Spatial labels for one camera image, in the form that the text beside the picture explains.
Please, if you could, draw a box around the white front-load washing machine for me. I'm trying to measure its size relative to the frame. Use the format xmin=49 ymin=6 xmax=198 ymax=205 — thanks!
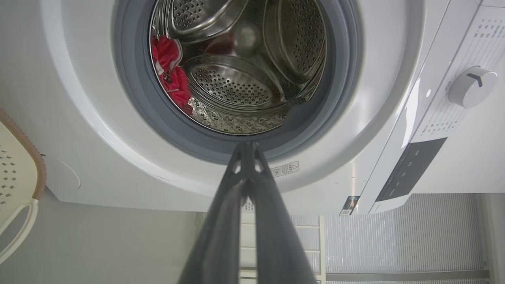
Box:
xmin=0 ymin=0 xmax=505 ymax=215

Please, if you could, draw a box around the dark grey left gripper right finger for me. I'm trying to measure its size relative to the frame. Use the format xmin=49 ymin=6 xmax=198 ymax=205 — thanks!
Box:
xmin=249 ymin=143 xmax=321 ymax=284

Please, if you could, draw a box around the stainless steel washing machine drum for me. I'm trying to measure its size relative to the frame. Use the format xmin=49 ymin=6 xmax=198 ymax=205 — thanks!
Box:
xmin=149 ymin=0 xmax=328 ymax=135

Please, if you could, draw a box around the black QR label sticker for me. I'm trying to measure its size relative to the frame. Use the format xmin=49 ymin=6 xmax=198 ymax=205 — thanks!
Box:
xmin=339 ymin=196 xmax=360 ymax=216

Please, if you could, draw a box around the black washing machine display panel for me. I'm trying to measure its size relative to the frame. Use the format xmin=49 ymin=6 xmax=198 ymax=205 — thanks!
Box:
xmin=375 ymin=137 xmax=448 ymax=202

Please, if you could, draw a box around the cream perforated laundry basket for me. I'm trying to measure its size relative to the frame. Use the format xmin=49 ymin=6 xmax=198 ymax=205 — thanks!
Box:
xmin=0 ymin=108 xmax=47 ymax=265

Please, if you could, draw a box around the round white filter cover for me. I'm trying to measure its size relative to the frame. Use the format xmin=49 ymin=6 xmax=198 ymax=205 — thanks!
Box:
xmin=41 ymin=155 xmax=82 ymax=190

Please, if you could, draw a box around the red cloth garment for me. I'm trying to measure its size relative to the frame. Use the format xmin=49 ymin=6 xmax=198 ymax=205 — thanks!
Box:
xmin=151 ymin=35 xmax=194 ymax=116

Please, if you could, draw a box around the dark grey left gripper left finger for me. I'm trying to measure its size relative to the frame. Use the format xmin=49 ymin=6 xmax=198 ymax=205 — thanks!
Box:
xmin=178 ymin=143 xmax=250 ymax=284

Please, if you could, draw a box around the white round program dial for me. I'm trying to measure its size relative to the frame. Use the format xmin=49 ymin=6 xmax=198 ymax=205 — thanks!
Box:
xmin=448 ymin=66 xmax=498 ymax=109

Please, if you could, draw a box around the warning sticker with triangle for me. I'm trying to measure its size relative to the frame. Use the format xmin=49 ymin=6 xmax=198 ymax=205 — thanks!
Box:
xmin=270 ymin=161 xmax=299 ymax=178

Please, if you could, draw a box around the grey rubber door gasket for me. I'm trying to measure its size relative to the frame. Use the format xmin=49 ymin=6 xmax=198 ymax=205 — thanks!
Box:
xmin=112 ymin=0 xmax=361 ymax=164

